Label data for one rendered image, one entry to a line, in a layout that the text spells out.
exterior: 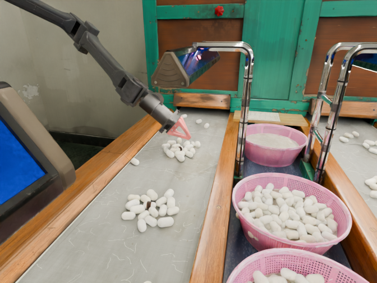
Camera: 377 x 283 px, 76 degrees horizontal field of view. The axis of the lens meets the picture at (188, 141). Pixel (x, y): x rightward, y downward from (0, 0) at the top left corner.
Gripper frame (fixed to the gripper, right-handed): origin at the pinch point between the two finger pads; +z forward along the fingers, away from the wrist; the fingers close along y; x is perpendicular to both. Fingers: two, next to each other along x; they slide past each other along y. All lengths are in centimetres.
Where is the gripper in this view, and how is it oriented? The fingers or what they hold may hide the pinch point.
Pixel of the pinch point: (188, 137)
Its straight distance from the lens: 82.8
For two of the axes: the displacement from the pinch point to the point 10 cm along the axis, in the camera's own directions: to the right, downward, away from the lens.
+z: 7.5, 6.4, 1.2
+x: -6.3, 6.5, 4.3
